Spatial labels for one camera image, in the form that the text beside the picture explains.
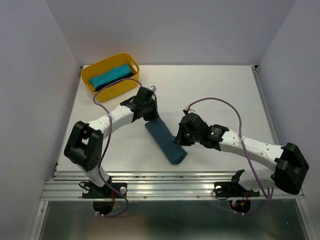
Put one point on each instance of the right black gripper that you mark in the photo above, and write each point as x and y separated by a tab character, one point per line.
179	139

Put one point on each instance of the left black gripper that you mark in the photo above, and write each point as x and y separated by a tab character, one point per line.
154	115

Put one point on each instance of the dark blue-grey t shirt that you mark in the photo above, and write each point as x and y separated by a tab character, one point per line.
159	131

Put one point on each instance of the yellow plastic basket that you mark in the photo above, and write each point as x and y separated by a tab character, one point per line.
117	87

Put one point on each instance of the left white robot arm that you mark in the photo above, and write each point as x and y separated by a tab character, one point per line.
84	146

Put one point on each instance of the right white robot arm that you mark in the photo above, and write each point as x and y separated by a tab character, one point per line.
285	167

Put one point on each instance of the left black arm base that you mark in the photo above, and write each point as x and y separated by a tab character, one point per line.
91	191

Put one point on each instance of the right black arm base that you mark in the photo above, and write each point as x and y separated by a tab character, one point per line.
232	189

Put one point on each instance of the rolled teal t shirt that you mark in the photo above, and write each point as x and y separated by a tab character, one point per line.
114	74

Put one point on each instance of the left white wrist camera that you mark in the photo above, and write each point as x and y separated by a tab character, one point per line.
152	88

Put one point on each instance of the aluminium front rail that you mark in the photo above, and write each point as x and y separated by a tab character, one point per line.
141	186

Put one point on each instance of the aluminium rail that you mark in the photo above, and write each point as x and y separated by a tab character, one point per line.
141	186
264	104

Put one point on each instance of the aluminium right side rail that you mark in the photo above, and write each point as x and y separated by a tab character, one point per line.
264	104

